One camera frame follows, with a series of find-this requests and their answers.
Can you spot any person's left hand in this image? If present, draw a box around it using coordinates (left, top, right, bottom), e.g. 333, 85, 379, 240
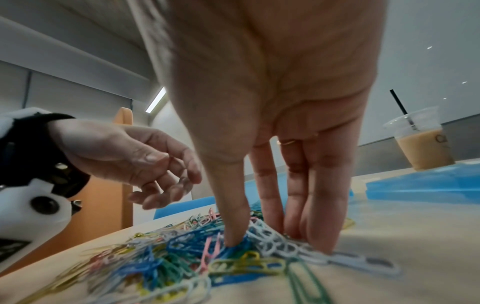
48, 118, 204, 211

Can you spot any person's right hand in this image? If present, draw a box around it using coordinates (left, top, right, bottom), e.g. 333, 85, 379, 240
127, 0, 390, 254

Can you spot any blue compartment organizer box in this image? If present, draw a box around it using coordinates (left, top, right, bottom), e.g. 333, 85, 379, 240
241, 173, 355, 209

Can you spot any pile of coloured paper clips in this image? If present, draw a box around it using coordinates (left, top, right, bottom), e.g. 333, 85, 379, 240
14, 204, 402, 304

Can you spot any person's left forearm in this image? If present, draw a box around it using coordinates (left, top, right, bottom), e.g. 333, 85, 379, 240
0, 113, 91, 200

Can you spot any blue transparent box lid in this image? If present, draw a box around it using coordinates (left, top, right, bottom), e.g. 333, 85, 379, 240
365, 163, 480, 206

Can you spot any ceiling light strip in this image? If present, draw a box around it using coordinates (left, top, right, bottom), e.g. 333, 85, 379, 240
144, 86, 169, 114

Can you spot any blue upholstered chair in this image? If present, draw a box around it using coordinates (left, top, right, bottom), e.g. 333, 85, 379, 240
153, 194, 226, 221

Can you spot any left wrist marker band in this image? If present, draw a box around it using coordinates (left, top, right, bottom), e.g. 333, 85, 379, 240
0, 107, 52, 139

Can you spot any black drinking straw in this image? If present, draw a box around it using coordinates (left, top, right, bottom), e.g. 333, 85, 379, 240
389, 89, 418, 131

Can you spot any iced coffee plastic cup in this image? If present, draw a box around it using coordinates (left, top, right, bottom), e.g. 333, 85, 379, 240
382, 106, 457, 172

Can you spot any round wooden table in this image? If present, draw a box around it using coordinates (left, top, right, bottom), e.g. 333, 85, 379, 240
0, 157, 480, 304

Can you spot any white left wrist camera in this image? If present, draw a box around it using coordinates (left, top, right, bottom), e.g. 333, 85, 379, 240
0, 178, 82, 274

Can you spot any white wall board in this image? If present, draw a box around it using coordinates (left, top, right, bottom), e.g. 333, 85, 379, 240
358, 0, 480, 146

